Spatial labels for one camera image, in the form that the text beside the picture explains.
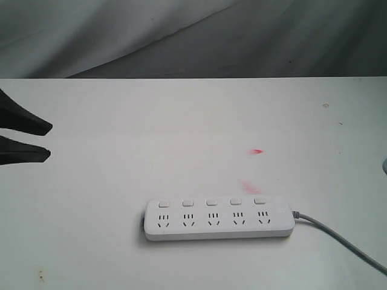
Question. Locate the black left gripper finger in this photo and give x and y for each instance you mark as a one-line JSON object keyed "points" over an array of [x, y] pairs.
{"points": [[14, 152], [15, 117]]}

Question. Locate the white five-outlet power strip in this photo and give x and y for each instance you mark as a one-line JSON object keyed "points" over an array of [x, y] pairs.
{"points": [[253, 216]]}

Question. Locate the grey backdrop cloth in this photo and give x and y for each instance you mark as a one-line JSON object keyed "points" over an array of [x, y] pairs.
{"points": [[192, 39]]}

